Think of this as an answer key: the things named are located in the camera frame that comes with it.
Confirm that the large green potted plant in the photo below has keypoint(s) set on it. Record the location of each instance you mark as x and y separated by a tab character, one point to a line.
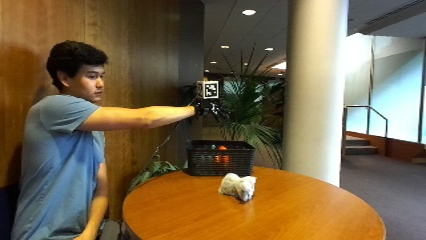
250	106

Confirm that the white marker cube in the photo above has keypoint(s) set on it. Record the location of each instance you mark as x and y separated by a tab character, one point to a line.
208	89

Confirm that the orange toy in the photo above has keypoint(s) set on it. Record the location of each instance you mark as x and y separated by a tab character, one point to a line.
222	147

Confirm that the black plastic basket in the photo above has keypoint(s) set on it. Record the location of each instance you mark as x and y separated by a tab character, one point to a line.
220	159

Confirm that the white round column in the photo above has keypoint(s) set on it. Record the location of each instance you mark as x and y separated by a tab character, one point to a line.
314	90

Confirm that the white plush toy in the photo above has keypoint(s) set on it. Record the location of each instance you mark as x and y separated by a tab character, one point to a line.
238	186

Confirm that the small green leafy plant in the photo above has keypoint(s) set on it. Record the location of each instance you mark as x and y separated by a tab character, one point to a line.
153	170

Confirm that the round ceiling light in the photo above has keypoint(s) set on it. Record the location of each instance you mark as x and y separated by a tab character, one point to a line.
249	12

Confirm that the metal stair handrail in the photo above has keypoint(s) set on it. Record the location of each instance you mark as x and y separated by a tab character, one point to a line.
366	116

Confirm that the steps with wooden trim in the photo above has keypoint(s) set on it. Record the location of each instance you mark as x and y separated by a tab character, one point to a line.
360	145

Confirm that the the person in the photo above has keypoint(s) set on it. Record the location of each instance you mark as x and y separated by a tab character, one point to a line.
60	160

